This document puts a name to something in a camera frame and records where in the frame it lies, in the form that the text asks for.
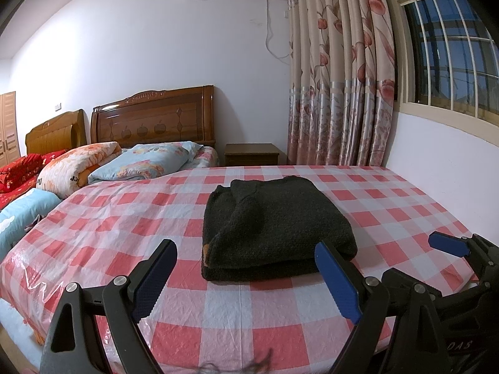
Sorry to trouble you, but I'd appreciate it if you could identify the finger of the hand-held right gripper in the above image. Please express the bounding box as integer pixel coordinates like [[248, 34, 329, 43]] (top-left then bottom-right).
[[380, 268, 447, 305], [428, 231, 499, 287]]

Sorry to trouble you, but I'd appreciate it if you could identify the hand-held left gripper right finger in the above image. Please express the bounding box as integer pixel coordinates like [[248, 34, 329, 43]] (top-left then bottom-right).
[[314, 241, 456, 374]]

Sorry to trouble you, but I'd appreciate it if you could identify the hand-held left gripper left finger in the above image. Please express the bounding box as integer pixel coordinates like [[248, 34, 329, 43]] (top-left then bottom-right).
[[40, 239, 178, 374]]

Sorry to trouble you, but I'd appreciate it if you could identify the dark knitted sweater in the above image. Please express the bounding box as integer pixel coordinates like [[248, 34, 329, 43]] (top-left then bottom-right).
[[201, 175, 358, 282]]

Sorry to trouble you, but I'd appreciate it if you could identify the pink checked bed cover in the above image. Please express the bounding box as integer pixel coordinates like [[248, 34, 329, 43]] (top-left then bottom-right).
[[0, 164, 481, 374]]

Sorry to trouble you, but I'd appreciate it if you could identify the blue floral pillow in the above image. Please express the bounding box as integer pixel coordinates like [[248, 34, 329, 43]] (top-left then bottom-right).
[[88, 141, 204, 185]]

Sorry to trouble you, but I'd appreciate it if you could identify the orange floral quilt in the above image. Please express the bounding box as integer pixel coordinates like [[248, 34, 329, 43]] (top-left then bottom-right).
[[36, 141, 123, 199]]

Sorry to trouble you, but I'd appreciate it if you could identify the light blue blanket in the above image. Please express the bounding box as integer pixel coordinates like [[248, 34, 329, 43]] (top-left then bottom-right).
[[0, 188, 63, 260]]

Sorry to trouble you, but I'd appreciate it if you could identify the wooden nightstand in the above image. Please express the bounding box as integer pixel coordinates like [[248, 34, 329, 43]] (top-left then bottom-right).
[[224, 143, 281, 167]]

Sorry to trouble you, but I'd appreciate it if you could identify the carved wooden headboard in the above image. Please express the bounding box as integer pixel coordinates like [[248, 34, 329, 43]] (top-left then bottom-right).
[[90, 84, 216, 150]]

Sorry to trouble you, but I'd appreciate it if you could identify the red patterned blanket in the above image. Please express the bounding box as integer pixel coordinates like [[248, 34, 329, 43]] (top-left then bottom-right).
[[0, 150, 68, 209]]

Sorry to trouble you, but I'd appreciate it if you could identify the plain wooden headboard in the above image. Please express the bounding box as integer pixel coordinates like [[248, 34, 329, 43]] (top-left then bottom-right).
[[25, 109, 87, 159]]

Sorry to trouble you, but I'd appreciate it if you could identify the barred window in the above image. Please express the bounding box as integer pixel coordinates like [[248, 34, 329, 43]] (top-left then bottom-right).
[[391, 0, 499, 122]]

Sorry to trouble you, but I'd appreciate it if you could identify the pink floral curtain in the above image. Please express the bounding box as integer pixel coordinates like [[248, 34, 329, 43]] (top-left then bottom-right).
[[284, 0, 397, 166]]

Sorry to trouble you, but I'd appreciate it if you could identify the wooden wardrobe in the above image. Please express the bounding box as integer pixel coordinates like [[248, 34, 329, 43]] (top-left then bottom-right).
[[0, 91, 21, 164]]

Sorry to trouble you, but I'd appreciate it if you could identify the white air conditioner cable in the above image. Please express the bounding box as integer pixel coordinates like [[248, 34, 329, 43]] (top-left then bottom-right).
[[264, 0, 293, 61]]

